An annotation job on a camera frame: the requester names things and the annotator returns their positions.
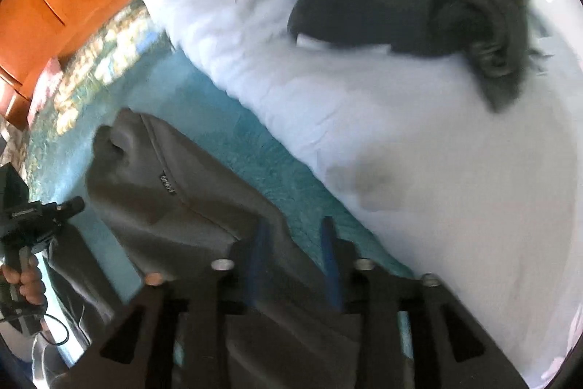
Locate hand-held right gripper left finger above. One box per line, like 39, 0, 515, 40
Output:
68, 220, 274, 389

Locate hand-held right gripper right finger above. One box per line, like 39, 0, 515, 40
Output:
319, 216, 529, 389

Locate person's left hand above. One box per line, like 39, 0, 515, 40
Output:
0, 254, 48, 307

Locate light blue floral duvet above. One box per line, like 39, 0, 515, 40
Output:
137, 0, 583, 389

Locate grey ribbed garment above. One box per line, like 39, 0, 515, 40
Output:
449, 0, 547, 113

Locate black cable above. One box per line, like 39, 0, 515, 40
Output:
39, 314, 70, 346

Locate grey fleece pants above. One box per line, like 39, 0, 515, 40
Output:
43, 107, 365, 389

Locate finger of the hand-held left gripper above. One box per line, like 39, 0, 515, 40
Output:
55, 196, 86, 226

